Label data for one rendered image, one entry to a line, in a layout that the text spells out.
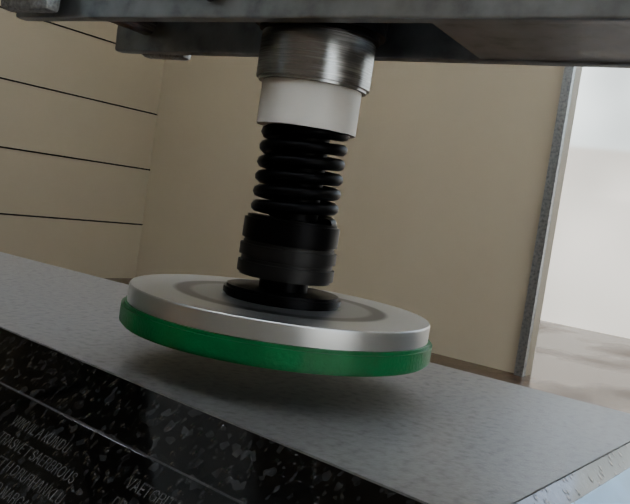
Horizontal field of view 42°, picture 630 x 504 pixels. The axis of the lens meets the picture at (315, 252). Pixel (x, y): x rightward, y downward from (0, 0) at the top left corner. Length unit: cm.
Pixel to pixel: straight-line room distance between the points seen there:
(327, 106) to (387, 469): 24
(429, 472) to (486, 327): 528
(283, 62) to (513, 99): 523
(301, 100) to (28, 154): 622
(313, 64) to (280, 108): 4
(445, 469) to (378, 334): 10
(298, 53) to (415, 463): 27
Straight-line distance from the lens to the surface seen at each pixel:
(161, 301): 51
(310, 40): 55
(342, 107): 55
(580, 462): 52
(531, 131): 567
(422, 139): 598
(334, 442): 46
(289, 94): 55
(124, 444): 50
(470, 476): 45
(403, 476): 43
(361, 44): 56
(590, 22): 47
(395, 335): 51
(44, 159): 682
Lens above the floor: 95
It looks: 4 degrees down
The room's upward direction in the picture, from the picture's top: 8 degrees clockwise
